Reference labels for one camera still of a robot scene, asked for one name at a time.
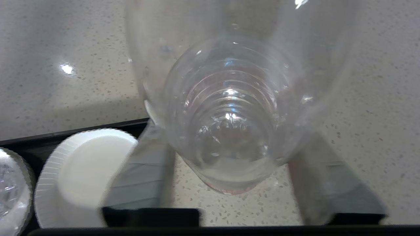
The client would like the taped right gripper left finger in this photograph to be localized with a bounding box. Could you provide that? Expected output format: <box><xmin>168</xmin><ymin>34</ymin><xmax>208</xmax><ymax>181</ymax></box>
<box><xmin>100</xmin><ymin>126</ymin><xmax>201</xmax><ymax>227</ymax></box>

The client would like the white round paper coaster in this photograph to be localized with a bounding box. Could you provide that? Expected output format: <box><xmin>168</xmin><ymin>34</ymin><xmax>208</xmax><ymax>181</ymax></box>
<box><xmin>34</xmin><ymin>128</ymin><xmax>139</xmax><ymax>229</ymax></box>
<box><xmin>0</xmin><ymin>147</ymin><xmax>36</xmax><ymax>236</ymax></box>

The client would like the black rectangular serving tray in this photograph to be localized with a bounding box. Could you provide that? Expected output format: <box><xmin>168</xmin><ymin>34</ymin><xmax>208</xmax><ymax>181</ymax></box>
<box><xmin>0</xmin><ymin>118</ymin><xmax>151</xmax><ymax>236</ymax></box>

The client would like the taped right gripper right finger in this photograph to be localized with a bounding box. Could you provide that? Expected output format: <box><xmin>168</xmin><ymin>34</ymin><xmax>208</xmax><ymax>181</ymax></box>
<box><xmin>288</xmin><ymin>133</ymin><xmax>388</xmax><ymax>226</ymax></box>

